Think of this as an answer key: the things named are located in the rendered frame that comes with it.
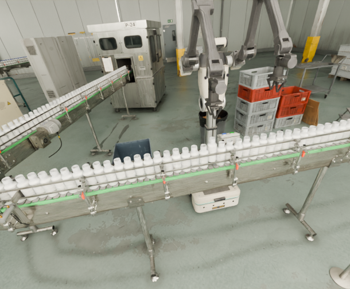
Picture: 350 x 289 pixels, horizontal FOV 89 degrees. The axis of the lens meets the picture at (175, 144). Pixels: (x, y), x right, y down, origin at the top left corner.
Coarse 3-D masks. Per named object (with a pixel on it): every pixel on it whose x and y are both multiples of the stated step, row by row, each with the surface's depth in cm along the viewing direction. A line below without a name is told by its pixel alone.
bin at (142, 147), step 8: (120, 144) 163; (128, 144) 164; (136, 144) 166; (144, 144) 168; (120, 152) 167; (128, 152) 168; (136, 152) 170; (144, 152) 172; (112, 160) 140; (120, 160) 172
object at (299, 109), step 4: (296, 104) 333; (300, 104) 335; (304, 104) 338; (280, 108) 329; (284, 108) 332; (288, 108) 334; (292, 108) 337; (296, 108) 339; (300, 108) 341; (304, 108) 343; (276, 112) 340; (280, 112) 334; (284, 112) 337; (288, 112) 339; (292, 112) 342; (296, 112) 344; (300, 112) 346; (276, 116) 341; (280, 116) 338; (284, 116) 341
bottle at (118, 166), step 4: (116, 160) 106; (116, 164) 103; (120, 164) 105; (116, 168) 104; (120, 168) 104; (120, 172) 106; (124, 172) 107; (116, 176) 108; (120, 176) 107; (124, 176) 108
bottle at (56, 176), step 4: (52, 172) 98; (56, 172) 100; (52, 176) 100; (56, 176) 100; (60, 176) 102; (52, 180) 100; (56, 180) 100; (60, 180) 102; (56, 184) 101; (60, 184) 102; (64, 184) 104; (56, 188) 105; (60, 188) 103; (64, 188) 105; (60, 192) 105; (64, 192) 106
